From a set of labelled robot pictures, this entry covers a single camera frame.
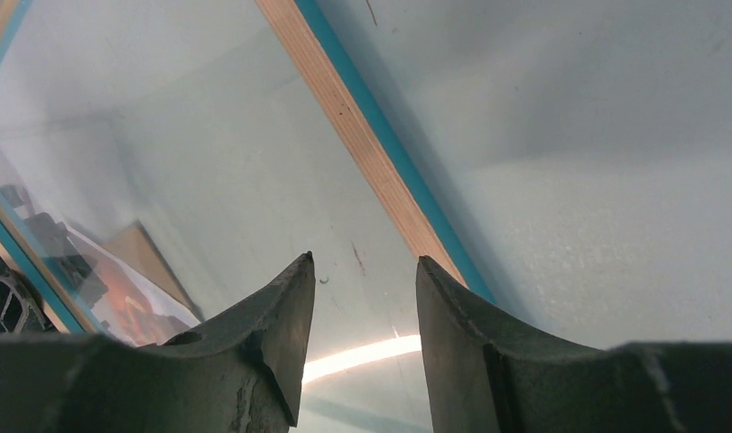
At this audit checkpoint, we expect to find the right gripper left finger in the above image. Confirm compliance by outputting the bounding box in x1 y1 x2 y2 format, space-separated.
0 253 316 432

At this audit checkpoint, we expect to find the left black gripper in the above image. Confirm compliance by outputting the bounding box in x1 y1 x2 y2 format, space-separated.
0 185 109 335

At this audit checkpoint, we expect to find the brown backing board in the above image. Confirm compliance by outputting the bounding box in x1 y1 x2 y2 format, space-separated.
101 221 204 321

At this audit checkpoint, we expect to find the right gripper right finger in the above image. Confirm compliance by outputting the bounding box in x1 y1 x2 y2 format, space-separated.
415 256 732 432

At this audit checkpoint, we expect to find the wooden picture frame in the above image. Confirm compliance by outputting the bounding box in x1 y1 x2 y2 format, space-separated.
0 1 465 350

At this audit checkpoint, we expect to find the clear glass pane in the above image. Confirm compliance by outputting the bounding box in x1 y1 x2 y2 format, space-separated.
0 1 431 432

